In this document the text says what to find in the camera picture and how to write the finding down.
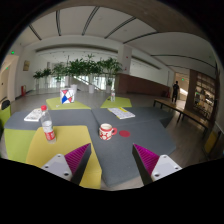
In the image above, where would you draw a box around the green chair at left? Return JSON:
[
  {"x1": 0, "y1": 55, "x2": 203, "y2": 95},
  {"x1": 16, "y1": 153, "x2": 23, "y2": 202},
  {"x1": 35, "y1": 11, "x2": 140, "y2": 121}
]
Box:
[{"x1": 0, "y1": 100, "x2": 11, "y2": 128}]

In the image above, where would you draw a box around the white booklet on left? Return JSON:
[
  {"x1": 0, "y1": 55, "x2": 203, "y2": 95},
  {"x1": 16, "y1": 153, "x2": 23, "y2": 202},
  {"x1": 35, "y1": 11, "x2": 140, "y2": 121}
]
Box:
[{"x1": 24, "y1": 108, "x2": 42, "y2": 122}]

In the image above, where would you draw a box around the red fire extinguisher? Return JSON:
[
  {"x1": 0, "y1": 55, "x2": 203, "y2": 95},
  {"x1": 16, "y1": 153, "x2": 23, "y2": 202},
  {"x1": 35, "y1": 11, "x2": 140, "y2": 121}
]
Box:
[{"x1": 21, "y1": 85, "x2": 26, "y2": 96}]

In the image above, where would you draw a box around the clear plastic water bottle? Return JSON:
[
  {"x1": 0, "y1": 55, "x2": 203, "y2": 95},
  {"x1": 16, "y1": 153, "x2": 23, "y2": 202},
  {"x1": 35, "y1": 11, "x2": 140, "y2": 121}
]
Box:
[{"x1": 41, "y1": 105, "x2": 56, "y2": 144}]

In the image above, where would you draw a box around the potted plant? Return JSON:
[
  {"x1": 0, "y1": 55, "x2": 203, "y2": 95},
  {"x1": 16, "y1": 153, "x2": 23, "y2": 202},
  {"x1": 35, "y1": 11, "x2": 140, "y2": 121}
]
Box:
[
  {"x1": 68, "y1": 54, "x2": 101, "y2": 94},
  {"x1": 52, "y1": 63, "x2": 68, "y2": 88},
  {"x1": 99, "y1": 57, "x2": 122, "y2": 93},
  {"x1": 33, "y1": 68, "x2": 51, "y2": 90}
]

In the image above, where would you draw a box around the small distant water bottle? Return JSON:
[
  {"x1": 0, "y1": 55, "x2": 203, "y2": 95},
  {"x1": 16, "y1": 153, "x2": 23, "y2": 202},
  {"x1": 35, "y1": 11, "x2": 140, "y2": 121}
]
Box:
[{"x1": 110, "y1": 90, "x2": 116, "y2": 102}]

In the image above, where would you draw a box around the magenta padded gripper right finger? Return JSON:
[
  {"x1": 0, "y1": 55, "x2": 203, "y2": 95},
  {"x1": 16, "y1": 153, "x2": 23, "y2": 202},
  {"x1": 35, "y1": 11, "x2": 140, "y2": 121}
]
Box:
[{"x1": 132, "y1": 144, "x2": 181, "y2": 185}]

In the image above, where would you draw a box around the framed wall picture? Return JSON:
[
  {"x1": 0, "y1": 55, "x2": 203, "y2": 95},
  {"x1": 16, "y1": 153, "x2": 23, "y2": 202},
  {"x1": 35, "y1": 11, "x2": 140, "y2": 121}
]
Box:
[{"x1": 23, "y1": 60, "x2": 30, "y2": 71}]

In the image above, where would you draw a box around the potted plant far left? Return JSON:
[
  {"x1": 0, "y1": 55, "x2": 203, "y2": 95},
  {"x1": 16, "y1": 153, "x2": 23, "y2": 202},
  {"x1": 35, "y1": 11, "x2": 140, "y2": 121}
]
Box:
[{"x1": 33, "y1": 68, "x2": 51, "y2": 90}]

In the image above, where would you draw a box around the long wooden bench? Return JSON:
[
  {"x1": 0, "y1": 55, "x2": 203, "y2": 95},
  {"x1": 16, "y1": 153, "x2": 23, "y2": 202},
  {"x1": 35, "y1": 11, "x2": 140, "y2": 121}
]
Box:
[{"x1": 153, "y1": 99, "x2": 209, "y2": 130}]

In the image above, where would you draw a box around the potted plant centre left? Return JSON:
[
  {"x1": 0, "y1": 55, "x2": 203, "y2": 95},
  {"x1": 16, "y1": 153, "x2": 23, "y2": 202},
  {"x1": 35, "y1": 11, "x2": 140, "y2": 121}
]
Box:
[{"x1": 52, "y1": 63, "x2": 68, "y2": 88}]

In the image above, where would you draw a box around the white yellow booklet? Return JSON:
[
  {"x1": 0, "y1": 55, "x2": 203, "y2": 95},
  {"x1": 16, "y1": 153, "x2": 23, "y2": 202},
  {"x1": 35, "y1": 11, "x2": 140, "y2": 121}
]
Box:
[{"x1": 109, "y1": 107, "x2": 135, "y2": 119}]

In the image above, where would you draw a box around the person in dark clothes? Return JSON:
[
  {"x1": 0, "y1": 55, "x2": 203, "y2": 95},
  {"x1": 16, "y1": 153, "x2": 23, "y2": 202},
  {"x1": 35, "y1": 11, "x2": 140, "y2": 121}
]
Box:
[{"x1": 172, "y1": 81, "x2": 179, "y2": 103}]

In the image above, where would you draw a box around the potted plant right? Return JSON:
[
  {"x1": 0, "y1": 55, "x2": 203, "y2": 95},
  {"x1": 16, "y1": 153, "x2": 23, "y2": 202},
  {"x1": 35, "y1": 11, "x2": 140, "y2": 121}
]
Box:
[{"x1": 99, "y1": 57, "x2": 122, "y2": 93}]

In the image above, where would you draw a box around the red white patterned mug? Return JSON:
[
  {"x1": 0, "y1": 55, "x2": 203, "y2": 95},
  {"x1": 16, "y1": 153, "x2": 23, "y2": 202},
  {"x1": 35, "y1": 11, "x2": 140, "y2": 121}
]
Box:
[{"x1": 99, "y1": 123, "x2": 117, "y2": 140}]

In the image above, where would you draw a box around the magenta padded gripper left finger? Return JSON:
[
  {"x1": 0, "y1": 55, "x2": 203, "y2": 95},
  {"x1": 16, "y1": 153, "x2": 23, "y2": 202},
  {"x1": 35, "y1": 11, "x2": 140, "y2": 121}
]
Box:
[{"x1": 42, "y1": 143, "x2": 91, "y2": 185}]

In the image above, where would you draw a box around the yellow chair at right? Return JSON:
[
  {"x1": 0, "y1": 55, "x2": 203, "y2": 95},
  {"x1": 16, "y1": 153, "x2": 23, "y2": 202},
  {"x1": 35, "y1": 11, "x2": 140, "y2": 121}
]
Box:
[{"x1": 204, "y1": 131, "x2": 221, "y2": 155}]

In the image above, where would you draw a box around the small red round coaster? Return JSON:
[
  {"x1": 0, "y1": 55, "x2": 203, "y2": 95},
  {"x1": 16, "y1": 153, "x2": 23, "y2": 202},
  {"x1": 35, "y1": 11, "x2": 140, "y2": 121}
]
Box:
[{"x1": 119, "y1": 130, "x2": 130, "y2": 137}]

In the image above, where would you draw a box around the wooden bookshelf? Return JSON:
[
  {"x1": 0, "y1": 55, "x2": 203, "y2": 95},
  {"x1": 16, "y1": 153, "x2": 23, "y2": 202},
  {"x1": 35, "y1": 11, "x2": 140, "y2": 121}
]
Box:
[{"x1": 193, "y1": 73, "x2": 215, "y2": 120}]

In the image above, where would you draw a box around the colourful geometric cube box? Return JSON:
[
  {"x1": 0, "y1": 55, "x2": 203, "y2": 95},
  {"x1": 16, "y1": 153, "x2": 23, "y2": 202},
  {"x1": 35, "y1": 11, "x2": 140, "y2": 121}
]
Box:
[{"x1": 60, "y1": 88, "x2": 75, "y2": 104}]

